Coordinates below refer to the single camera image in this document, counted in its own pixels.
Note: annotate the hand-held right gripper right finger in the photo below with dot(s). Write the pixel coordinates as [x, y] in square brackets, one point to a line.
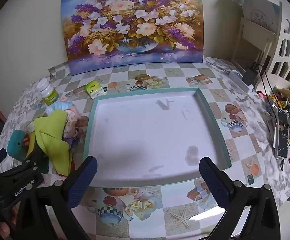
[213, 182]

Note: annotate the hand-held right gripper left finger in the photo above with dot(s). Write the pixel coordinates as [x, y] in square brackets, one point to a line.
[83, 180]

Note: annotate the yellow-green cloth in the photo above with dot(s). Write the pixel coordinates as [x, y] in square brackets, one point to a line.
[52, 135]

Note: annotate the pink floral cloth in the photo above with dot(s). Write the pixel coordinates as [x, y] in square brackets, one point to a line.
[72, 120]

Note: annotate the white tray with teal rim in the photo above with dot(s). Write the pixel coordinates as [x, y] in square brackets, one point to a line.
[145, 135]

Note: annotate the blue face mask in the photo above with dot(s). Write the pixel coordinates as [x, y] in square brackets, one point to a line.
[57, 106]

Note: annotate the person's left hand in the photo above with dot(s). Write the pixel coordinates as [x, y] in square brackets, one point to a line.
[5, 230]

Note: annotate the white bottle with green label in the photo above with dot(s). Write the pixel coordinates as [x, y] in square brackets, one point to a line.
[46, 90]

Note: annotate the smartphone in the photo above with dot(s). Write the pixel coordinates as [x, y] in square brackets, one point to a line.
[281, 132]

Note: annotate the green tissue packet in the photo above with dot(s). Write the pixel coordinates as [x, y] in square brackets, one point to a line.
[92, 88]

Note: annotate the white power strip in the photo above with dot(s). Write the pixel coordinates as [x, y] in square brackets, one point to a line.
[237, 77]

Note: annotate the black charger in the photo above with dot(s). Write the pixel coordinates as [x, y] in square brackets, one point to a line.
[249, 75]

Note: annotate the white lattice shelf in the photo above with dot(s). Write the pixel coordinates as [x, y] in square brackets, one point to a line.
[287, 55]

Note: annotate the white folding chair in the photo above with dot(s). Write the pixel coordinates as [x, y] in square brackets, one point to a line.
[254, 37]

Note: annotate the floral painting canvas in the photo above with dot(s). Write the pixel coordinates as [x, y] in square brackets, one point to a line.
[135, 30]

